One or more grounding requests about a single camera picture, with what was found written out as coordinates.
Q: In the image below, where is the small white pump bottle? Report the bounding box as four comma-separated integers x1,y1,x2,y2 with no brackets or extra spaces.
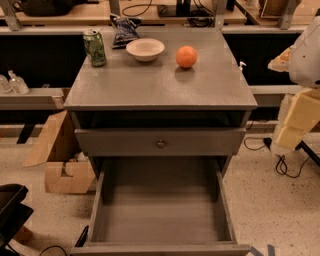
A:
239,61,247,71

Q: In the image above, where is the blue chip bag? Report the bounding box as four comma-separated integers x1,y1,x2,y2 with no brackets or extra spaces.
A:
110,14,142,49

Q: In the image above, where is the grey drawer cabinet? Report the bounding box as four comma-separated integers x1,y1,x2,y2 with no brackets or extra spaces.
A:
63,26,259,178

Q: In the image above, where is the white ceramic bowl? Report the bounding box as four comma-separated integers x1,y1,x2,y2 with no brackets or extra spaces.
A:
126,38,165,62

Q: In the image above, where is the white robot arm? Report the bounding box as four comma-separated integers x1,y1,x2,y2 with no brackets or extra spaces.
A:
268,16,320,155

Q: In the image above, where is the black chair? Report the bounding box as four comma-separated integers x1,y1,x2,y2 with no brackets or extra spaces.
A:
0,184,34,256

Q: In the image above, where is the orange fruit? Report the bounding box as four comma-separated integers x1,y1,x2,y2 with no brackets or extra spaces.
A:
175,46,197,69

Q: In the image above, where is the green soda can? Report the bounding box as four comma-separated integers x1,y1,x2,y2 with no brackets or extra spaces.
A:
83,29,106,67

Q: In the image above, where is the open grey middle drawer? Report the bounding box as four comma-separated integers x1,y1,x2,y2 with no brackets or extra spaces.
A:
71,157,250,256

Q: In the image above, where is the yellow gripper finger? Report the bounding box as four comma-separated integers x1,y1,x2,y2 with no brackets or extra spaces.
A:
271,89,320,155
268,47,292,72

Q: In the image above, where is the grey top drawer with knob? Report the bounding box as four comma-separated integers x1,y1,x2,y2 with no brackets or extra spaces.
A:
75,128,246,157

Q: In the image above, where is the black bag on desk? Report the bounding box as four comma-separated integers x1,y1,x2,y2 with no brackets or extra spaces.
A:
21,0,74,17

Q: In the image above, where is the brown cardboard box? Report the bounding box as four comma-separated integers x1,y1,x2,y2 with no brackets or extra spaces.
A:
23,110,95,194

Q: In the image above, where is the black floor cable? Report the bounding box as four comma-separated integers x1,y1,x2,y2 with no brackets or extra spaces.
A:
243,134,313,179

